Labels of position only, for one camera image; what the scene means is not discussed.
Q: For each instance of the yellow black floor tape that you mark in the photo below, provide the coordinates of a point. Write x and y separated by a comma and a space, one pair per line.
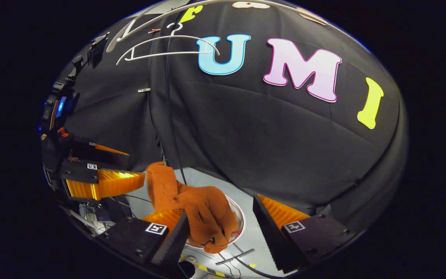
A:
207, 268

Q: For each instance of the black clothes rack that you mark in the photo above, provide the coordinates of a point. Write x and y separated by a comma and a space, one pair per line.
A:
168, 97

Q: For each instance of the small silver clip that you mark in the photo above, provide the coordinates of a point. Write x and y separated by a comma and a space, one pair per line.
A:
144, 90

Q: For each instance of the white hanger with crossbar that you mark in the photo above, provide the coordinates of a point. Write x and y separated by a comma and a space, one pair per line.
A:
124, 33

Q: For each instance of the black backdrop cloth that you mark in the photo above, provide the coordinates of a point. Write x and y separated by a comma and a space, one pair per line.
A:
265, 135

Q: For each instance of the grey metal floor bar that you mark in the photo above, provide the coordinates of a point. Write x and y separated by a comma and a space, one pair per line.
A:
236, 256

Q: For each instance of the copper clip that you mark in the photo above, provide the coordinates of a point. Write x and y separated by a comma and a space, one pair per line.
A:
154, 30

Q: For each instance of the empty white plastic hanger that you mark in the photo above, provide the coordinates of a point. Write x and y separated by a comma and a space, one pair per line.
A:
176, 36

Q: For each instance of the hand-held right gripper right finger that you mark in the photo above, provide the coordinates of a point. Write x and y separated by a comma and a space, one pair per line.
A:
273, 236

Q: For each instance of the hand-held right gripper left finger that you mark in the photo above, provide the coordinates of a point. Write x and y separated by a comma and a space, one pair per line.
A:
170, 244

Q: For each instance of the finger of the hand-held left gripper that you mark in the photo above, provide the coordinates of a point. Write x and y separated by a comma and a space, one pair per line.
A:
110, 184
103, 159

